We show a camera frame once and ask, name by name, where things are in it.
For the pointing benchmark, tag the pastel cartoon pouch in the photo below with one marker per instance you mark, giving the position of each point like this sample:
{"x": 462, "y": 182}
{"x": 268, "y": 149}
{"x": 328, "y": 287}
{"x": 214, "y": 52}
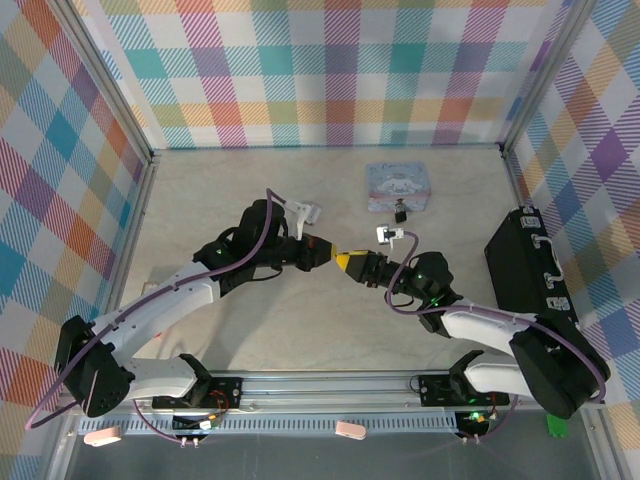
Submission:
{"x": 397, "y": 180}

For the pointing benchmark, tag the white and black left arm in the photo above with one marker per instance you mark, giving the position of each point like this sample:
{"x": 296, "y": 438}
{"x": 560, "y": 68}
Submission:
{"x": 165, "y": 300}

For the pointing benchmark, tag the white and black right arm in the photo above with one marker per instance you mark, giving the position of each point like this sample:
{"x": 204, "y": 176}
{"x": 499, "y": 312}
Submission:
{"x": 480, "y": 330}

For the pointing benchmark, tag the black hard case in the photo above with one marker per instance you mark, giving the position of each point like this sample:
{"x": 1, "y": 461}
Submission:
{"x": 525, "y": 270}

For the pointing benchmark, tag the pink eraser centre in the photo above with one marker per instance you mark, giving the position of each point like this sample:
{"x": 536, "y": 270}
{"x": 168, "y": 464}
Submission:
{"x": 351, "y": 430}

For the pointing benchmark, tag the pink eraser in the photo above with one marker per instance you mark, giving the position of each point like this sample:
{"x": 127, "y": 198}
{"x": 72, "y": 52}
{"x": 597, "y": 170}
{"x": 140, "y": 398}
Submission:
{"x": 102, "y": 436}
{"x": 351, "y": 430}

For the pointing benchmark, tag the green plastic block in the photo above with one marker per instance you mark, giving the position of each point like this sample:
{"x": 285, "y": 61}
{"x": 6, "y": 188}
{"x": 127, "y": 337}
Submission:
{"x": 556, "y": 426}

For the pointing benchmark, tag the pink eraser left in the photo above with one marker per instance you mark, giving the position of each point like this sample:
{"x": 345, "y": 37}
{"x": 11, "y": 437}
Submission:
{"x": 102, "y": 436}

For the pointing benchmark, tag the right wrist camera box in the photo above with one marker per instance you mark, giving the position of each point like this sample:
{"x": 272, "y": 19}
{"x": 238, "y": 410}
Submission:
{"x": 387, "y": 233}

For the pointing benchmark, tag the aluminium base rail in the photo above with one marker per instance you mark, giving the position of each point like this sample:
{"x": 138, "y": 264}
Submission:
{"x": 325, "y": 387}

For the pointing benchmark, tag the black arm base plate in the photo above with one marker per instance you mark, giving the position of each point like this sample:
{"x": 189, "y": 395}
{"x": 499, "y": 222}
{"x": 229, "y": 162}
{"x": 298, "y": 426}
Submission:
{"x": 432, "y": 390}
{"x": 225, "y": 392}

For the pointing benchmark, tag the aluminium side rail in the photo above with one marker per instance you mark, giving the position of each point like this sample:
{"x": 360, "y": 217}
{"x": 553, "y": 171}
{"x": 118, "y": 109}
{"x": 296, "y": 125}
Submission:
{"x": 132, "y": 220}
{"x": 515, "y": 185}

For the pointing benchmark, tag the aluminium frame post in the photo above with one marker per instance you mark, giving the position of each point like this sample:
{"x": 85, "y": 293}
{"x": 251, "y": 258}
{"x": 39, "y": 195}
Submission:
{"x": 107, "y": 75}
{"x": 544, "y": 75}

